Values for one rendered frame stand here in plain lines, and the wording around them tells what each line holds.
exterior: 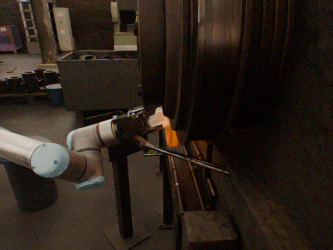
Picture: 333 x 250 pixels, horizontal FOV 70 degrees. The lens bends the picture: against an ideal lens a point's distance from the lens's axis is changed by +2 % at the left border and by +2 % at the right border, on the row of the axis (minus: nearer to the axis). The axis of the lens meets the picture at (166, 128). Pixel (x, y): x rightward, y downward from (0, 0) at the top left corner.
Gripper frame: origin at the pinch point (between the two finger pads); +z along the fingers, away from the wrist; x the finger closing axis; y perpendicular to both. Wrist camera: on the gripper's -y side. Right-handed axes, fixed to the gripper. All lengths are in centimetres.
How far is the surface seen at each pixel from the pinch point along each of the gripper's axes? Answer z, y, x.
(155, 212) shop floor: -30, -79, 42
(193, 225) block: -0.9, -3.8, -43.4
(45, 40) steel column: -285, 57, 629
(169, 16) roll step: 5.3, 32.8, -35.2
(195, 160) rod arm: 3.3, 3.5, -33.3
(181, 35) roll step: 6.1, 29.9, -38.5
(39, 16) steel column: -269, 114, 629
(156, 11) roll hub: 3.7, 34.1, -31.9
